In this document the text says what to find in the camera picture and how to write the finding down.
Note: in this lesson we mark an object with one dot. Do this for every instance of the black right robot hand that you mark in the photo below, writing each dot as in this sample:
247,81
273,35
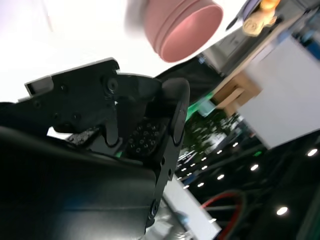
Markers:
75,187

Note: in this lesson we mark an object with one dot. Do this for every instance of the green leafy plant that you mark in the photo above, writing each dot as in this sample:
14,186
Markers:
215,130

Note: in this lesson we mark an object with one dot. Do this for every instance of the mint green cup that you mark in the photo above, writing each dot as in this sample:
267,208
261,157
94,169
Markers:
207,108

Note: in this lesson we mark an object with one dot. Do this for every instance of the green covered table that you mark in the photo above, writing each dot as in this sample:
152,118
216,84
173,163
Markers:
197,75

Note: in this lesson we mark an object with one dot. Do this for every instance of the light wooden table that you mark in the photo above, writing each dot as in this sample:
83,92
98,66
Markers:
245,75

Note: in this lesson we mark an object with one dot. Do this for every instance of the white drawer cabinet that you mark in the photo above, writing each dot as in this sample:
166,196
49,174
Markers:
225,47

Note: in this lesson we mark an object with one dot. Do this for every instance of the black round table grommet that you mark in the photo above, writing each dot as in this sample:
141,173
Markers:
231,23

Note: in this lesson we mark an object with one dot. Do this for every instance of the white partition panel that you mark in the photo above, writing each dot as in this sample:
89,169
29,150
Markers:
282,95

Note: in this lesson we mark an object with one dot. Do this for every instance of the pale yellow rose toy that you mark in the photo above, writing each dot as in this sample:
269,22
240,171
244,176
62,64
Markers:
255,23

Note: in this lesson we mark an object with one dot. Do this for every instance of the purple plate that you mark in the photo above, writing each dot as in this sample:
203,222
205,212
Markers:
246,7

